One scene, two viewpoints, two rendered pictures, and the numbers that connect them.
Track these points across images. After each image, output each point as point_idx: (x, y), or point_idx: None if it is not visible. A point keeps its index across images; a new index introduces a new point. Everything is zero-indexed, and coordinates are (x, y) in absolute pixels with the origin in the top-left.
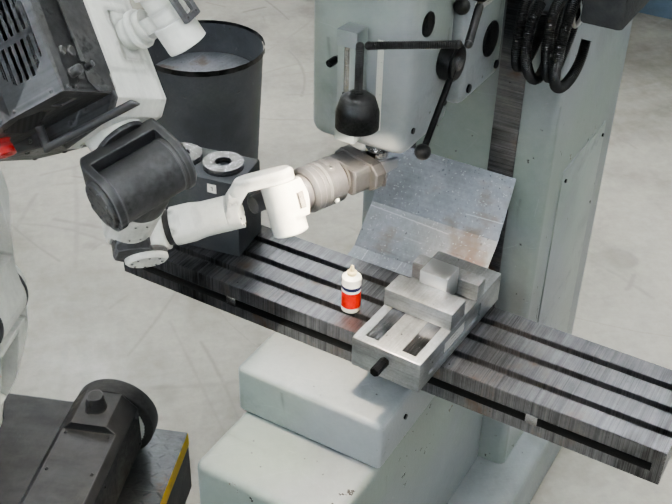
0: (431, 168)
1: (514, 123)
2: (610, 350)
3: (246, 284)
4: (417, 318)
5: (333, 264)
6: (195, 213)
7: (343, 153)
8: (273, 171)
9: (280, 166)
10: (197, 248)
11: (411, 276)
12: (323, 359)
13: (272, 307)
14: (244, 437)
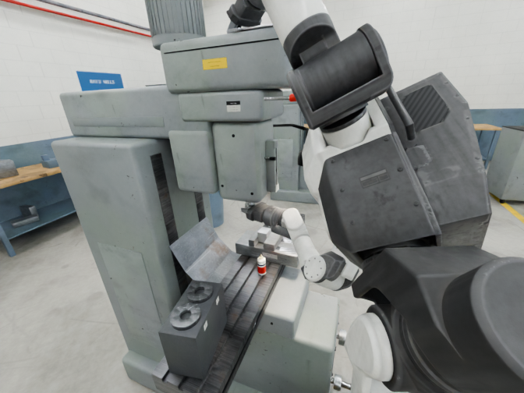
0: (188, 238)
1: (201, 197)
2: None
3: (252, 311)
4: (279, 243)
5: (229, 283)
6: (313, 247)
7: (256, 209)
8: (293, 212)
9: (285, 213)
10: (219, 345)
11: (223, 269)
12: (278, 291)
13: (263, 301)
14: (309, 334)
